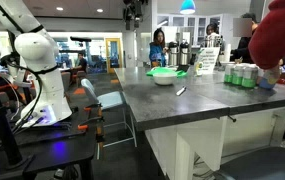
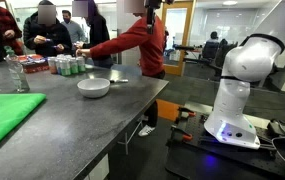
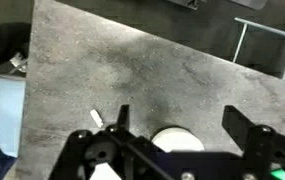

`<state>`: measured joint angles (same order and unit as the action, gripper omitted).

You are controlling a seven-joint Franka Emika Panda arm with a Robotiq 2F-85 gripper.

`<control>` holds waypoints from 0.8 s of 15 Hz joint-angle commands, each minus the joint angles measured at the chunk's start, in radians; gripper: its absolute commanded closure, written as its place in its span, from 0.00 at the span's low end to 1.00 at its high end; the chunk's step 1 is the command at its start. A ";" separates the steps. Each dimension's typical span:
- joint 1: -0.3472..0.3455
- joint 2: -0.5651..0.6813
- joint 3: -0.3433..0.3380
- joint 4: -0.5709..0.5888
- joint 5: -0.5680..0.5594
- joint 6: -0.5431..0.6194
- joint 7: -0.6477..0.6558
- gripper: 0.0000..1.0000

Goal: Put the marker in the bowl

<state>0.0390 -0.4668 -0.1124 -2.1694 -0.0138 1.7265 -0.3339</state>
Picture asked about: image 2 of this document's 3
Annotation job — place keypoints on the black and white marker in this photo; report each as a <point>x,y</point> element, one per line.
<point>119,81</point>

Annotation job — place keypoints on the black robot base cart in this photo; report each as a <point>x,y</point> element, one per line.
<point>207,158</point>

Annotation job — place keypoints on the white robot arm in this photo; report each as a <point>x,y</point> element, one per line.
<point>252,61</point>

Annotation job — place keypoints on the white ceramic bowl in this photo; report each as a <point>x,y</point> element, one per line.
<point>94,88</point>

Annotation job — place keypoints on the person in red sweater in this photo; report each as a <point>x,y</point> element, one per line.
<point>151,46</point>

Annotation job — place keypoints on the green label can right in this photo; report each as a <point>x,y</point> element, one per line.
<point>81,64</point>

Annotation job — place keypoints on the green label can middle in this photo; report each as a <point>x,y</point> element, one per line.
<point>73,65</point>

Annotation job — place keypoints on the person in black jacket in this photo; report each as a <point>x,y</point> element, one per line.
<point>46,40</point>

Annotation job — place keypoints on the red snack box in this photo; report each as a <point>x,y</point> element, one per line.
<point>33,63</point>

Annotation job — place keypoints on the clear plastic water bottle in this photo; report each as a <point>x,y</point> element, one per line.
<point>16,70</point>

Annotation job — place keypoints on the green folded cloth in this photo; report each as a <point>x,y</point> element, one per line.
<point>14,108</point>

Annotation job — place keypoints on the orange handled clamp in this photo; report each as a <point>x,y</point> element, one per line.
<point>180,134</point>

